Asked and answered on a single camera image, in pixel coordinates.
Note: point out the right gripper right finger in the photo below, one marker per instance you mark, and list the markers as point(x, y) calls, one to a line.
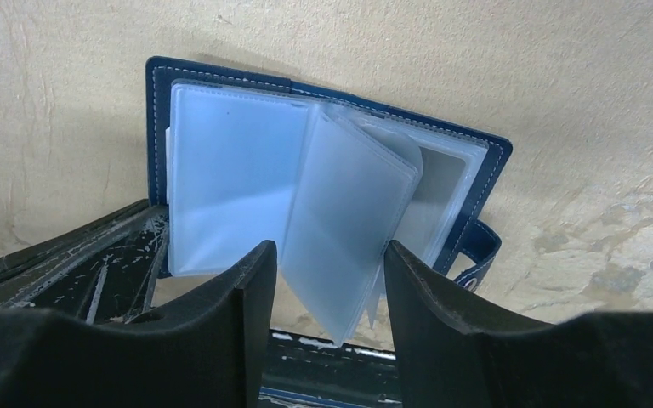
point(456, 349)

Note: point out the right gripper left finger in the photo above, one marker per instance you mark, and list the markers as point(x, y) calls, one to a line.
point(204, 349)

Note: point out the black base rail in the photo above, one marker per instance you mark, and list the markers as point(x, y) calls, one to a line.
point(106, 273)

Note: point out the blue leather card holder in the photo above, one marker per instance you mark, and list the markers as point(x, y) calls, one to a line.
point(240, 157)

